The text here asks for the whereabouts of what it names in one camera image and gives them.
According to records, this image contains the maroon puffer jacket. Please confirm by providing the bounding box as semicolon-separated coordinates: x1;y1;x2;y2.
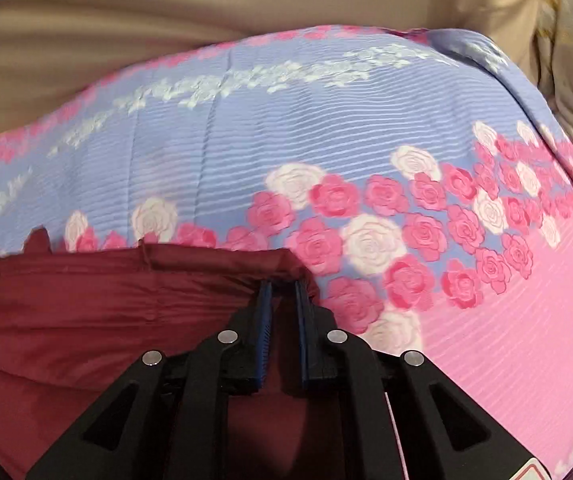
0;229;344;479

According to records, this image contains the pink floral bed sheet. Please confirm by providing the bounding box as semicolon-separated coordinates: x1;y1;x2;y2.
0;26;573;479

